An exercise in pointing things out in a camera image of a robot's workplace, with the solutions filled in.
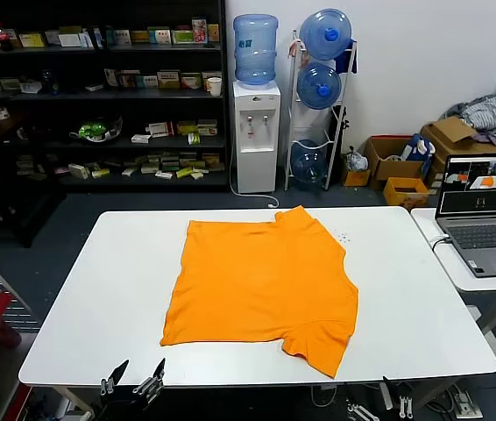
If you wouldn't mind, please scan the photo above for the grey pile of clothes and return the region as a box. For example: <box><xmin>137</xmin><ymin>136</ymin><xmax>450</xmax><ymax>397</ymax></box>
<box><xmin>439</xmin><ymin>94</ymin><xmax>496</xmax><ymax>144</ymax></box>

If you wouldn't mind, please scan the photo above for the white red medicine box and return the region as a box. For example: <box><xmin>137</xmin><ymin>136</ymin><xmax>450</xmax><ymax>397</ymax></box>
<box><xmin>145</xmin><ymin>121</ymin><xmax>174</xmax><ymax>138</ymax></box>

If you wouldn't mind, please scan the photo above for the orange t-shirt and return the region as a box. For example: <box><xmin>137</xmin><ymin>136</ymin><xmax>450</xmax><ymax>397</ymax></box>
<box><xmin>159</xmin><ymin>205</ymin><xmax>360</xmax><ymax>380</ymax></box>

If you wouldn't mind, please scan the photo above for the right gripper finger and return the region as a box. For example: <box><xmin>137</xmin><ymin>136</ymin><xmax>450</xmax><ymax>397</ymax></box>
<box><xmin>381</xmin><ymin>375</ymin><xmax>415</xmax><ymax>418</ymax></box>
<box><xmin>347</xmin><ymin>402</ymin><xmax>380</xmax><ymax>421</ymax></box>

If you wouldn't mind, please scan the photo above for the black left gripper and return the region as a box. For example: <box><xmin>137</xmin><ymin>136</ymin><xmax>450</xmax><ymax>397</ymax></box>
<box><xmin>101</xmin><ymin>357</ymin><xmax>167</xmax><ymax>420</ymax></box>

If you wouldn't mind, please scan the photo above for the thin white hanging cable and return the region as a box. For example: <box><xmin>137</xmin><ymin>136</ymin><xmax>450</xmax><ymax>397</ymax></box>
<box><xmin>310</xmin><ymin>385</ymin><xmax>337</xmax><ymax>407</ymax></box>

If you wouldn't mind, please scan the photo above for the white dispenser power cable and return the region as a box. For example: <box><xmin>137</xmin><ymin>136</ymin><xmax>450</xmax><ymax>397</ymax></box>
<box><xmin>229</xmin><ymin>164</ymin><xmax>280</xmax><ymax>208</ymax></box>

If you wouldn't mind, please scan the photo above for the clear bowl with green packs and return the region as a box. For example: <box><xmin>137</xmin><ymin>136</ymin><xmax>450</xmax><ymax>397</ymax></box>
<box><xmin>68</xmin><ymin>116</ymin><xmax>124</xmax><ymax>144</ymax></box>

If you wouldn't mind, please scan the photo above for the yellow green medicine box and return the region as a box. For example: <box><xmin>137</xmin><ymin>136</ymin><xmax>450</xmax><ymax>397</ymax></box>
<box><xmin>18</xmin><ymin>31</ymin><xmax>46</xmax><ymax>48</ymax></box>

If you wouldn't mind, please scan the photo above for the blue and white bag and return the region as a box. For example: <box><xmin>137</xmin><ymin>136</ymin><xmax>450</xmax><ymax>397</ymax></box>
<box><xmin>401</xmin><ymin>132</ymin><xmax>436</xmax><ymax>168</ymax></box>

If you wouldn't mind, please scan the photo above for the blue water jug with label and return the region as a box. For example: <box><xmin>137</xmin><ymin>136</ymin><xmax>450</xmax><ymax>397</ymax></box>
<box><xmin>232</xmin><ymin>13</ymin><xmax>279</xmax><ymax>87</ymax></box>

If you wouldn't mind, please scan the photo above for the large brown cardboard box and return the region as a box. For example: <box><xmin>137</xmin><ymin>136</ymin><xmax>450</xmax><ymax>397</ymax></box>
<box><xmin>419</xmin><ymin>116</ymin><xmax>496</xmax><ymax>185</ymax></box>

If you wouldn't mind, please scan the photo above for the grey open laptop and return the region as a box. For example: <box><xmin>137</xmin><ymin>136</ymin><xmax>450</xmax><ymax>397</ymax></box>
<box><xmin>434</xmin><ymin>153</ymin><xmax>496</xmax><ymax>278</ymax></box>

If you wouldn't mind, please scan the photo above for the brown open cardboard box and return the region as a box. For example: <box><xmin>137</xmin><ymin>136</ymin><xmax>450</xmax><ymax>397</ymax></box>
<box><xmin>364</xmin><ymin>134</ymin><xmax>427</xmax><ymax>190</ymax></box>

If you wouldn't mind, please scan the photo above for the white water dispenser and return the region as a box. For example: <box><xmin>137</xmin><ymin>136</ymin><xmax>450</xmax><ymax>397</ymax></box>
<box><xmin>231</xmin><ymin>80</ymin><xmax>282</xmax><ymax>194</ymax></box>

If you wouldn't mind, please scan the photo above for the grey tied plastic bag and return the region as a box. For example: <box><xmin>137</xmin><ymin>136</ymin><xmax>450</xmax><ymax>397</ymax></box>
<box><xmin>344</xmin><ymin>146</ymin><xmax>370</xmax><ymax>172</ymax></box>

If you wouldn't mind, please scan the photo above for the orange cardboard box with dirt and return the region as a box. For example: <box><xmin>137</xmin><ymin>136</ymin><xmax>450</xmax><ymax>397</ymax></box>
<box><xmin>382</xmin><ymin>176</ymin><xmax>431</xmax><ymax>208</ymax></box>

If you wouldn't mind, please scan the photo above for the colourful upright box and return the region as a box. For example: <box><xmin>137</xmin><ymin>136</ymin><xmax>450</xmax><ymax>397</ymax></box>
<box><xmin>191</xmin><ymin>17</ymin><xmax>209</xmax><ymax>44</ymax></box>

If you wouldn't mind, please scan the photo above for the small orange cardboard box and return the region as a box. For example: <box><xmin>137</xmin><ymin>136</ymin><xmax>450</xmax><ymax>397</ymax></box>
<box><xmin>343</xmin><ymin>168</ymin><xmax>372</xmax><ymax>188</ymax></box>

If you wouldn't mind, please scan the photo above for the white tilted medicine box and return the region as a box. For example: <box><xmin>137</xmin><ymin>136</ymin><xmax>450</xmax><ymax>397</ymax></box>
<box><xmin>67</xmin><ymin>162</ymin><xmax>91</xmax><ymax>180</ymax></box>

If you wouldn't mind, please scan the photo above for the tan medicine box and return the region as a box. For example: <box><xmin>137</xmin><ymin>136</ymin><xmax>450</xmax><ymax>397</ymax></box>
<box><xmin>157</xmin><ymin>69</ymin><xmax>181</xmax><ymax>89</ymax></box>

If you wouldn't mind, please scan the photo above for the white side desk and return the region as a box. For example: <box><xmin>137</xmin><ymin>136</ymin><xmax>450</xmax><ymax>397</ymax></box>
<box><xmin>409</xmin><ymin>205</ymin><xmax>496</xmax><ymax>369</ymax></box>

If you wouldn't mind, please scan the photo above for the black shelf unit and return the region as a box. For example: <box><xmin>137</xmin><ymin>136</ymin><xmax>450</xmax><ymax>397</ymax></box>
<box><xmin>0</xmin><ymin>0</ymin><xmax>230</xmax><ymax>194</ymax></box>

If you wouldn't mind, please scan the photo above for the white metal jug rack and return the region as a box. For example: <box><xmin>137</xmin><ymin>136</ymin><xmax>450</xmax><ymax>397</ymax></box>
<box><xmin>284</xmin><ymin>28</ymin><xmax>358</xmax><ymax>191</ymax></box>

